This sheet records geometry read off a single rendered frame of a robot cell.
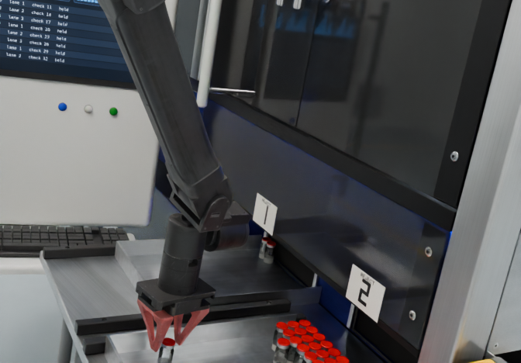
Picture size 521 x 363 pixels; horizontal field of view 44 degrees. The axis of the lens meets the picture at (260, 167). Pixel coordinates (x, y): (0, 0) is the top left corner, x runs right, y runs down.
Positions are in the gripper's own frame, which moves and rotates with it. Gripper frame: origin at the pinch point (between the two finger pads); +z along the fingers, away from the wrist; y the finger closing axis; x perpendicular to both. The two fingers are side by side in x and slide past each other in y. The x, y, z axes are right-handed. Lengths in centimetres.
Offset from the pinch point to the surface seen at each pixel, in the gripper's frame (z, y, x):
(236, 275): 3.7, 31.7, 20.5
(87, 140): -10, 22, 71
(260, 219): -8.4, 35.2, 20.5
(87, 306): 5.2, -1.1, 21.7
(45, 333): 93, 56, 146
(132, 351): 4.8, -1.5, 5.9
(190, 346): 4.4, 7.5, 3.1
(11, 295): 93, 56, 181
